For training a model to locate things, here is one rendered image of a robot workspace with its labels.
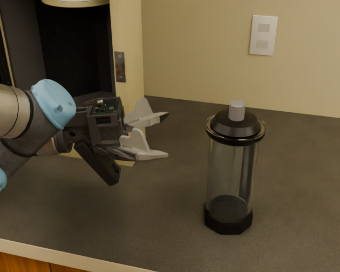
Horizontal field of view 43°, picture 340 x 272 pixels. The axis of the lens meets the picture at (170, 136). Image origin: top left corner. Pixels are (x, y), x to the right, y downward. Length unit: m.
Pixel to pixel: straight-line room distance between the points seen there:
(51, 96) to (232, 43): 0.78
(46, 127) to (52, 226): 0.32
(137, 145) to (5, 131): 0.23
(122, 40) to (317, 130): 0.63
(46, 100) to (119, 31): 0.32
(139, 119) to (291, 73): 0.63
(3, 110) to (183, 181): 0.53
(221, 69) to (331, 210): 0.58
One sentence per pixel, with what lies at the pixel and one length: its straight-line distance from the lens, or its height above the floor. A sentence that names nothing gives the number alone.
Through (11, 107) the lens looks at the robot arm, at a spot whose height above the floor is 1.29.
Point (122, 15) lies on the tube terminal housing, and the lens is 0.91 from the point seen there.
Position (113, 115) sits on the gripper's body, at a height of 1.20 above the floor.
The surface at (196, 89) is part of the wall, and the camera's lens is 1.40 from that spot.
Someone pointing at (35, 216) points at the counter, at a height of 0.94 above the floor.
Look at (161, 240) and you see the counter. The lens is 0.87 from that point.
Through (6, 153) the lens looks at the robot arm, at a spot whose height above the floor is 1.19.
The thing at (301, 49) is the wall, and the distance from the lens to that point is 1.32.
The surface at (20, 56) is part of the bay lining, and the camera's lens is 1.11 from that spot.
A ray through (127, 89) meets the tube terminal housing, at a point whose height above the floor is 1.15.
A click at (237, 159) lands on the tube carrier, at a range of 0.78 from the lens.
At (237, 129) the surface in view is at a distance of 0.75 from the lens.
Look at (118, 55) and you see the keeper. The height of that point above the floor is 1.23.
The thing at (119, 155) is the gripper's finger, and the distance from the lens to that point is 0.75.
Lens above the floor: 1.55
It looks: 31 degrees down
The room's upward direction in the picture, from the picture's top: straight up
